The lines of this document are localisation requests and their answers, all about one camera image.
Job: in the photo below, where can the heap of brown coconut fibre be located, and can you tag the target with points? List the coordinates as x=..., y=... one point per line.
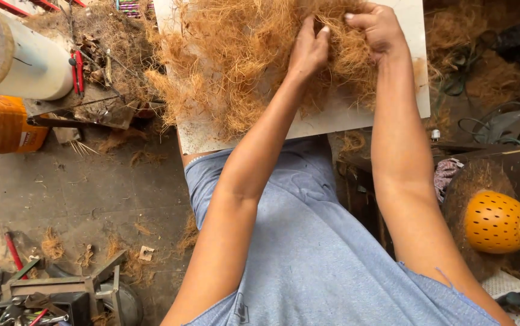
x=237, y=59

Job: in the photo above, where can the white work board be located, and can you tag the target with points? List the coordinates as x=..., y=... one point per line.
x=341, y=115

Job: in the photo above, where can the orange perforated plastic bowl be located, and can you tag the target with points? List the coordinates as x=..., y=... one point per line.
x=498, y=222

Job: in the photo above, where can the rusty metal plate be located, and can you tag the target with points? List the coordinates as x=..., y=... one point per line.
x=92, y=111

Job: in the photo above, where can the small cardboard scrap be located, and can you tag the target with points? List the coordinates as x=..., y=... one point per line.
x=146, y=253

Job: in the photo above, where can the grey metal angle frame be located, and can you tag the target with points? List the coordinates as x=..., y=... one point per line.
x=79, y=285

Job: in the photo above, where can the person's left hand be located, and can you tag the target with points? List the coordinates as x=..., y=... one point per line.
x=306, y=56

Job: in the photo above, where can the person's blue-grey shirt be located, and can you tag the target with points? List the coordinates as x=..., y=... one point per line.
x=314, y=253

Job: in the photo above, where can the striped colourful bundle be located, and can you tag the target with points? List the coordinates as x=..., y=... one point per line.
x=134, y=7

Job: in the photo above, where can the white mesh basket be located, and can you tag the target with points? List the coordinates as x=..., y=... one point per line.
x=516, y=292

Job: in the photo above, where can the floral cloth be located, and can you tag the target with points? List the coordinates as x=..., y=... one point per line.
x=445, y=174

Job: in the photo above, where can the white electric plug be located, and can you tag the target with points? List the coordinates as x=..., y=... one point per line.
x=435, y=134

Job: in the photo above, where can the person's right hand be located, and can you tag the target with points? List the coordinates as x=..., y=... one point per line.
x=380, y=34

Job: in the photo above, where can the heap of hand tools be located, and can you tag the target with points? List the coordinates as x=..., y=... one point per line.
x=20, y=314

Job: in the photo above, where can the heap of fibre waste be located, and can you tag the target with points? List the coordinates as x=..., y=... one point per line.
x=106, y=45

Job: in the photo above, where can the large white cylinder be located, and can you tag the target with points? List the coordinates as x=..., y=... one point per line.
x=24, y=59

